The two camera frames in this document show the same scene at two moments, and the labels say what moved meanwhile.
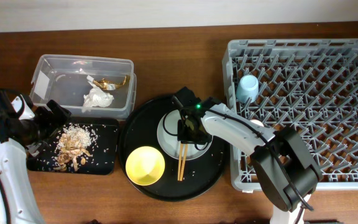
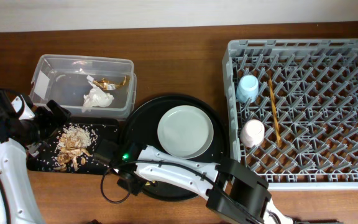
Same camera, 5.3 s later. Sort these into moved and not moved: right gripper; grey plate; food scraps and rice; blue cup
Moved: right gripper
Not moved: grey plate; food scraps and rice; blue cup
